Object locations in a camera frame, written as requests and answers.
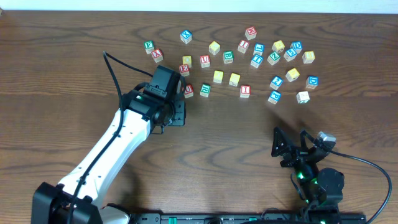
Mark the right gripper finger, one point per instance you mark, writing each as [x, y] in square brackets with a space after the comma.
[304, 137]
[282, 144]

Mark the yellow block centre left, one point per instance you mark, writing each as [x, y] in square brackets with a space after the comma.
[218, 76]

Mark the blue 2 block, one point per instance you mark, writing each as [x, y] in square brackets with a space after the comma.
[276, 82]

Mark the green B block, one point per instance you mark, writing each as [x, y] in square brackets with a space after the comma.
[228, 56]

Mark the red i block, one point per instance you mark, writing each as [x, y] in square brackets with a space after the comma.
[245, 91]
[243, 46]

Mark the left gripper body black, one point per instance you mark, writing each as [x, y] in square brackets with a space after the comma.
[180, 112]

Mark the yellow block centre right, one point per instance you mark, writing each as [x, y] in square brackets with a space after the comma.
[234, 79]

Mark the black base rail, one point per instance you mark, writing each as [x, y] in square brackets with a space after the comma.
[269, 217]

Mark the blue S block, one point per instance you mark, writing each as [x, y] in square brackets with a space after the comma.
[290, 54]

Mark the green R block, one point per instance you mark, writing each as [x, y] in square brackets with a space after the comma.
[205, 90]

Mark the yellow block top centre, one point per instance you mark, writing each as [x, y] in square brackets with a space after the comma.
[214, 48]

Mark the blue D block right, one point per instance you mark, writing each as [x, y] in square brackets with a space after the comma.
[312, 82]

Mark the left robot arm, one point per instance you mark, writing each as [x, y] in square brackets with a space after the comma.
[79, 196]

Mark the blue T block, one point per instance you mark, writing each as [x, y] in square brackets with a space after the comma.
[256, 60]

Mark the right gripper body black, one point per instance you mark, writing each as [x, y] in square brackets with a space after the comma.
[296, 157]

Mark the blue P block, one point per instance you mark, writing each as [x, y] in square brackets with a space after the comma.
[274, 97]

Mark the red u block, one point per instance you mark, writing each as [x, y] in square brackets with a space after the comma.
[205, 61]
[188, 91]

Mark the red U block upper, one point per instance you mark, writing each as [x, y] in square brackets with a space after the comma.
[205, 61]

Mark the blue X block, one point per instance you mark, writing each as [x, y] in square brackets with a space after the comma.
[186, 36]

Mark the blue D block upper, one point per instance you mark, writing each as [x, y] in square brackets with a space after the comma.
[296, 46]

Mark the blue L block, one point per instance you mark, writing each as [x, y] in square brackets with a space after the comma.
[258, 49]

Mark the green F block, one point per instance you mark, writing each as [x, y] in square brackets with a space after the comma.
[149, 46]

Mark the red U block lower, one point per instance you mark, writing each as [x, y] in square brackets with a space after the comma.
[188, 91]

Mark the green Z block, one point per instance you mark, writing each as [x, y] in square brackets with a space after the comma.
[273, 58]

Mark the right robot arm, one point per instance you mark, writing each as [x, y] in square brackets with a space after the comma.
[321, 189]

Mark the plain white wooden block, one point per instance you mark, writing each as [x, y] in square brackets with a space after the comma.
[302, 97]

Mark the blue d block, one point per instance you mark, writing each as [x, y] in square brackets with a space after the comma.
[312, 82]
[296, 46]

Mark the red Y block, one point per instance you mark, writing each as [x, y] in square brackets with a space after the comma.
[157, 55]

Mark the red W block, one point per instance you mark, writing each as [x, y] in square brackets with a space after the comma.
[250, 33]

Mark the yellow block upper left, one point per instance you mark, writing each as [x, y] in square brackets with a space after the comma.
[187, 60]

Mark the red E block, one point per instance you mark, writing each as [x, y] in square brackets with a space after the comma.
[184, 70]

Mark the yellow block right middle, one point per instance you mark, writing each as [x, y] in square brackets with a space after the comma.
[292, 75]

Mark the yellow block top right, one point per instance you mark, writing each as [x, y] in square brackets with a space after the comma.
[278, 46]

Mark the yellow B block far right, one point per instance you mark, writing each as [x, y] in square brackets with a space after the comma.
[308, 57]

